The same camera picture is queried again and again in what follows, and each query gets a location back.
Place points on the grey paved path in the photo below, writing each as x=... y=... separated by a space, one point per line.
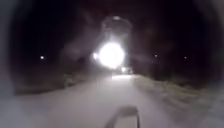
x=100 y=103

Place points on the leaf-strewn grass verge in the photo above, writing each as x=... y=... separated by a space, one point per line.
x=173 y=91
x=50 y=85

